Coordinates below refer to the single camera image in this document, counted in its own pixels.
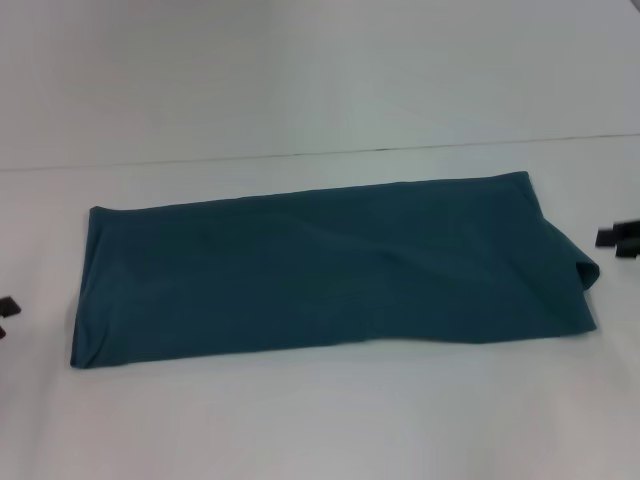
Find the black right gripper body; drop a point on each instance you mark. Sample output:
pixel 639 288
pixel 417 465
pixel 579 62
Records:
pixel 631 230

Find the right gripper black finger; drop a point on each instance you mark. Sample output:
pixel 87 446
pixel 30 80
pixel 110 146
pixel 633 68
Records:
pixel 607 237
pixel 627 251

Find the teal t-shirt with FREE print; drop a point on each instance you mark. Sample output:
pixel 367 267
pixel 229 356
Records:
pixel 325 275

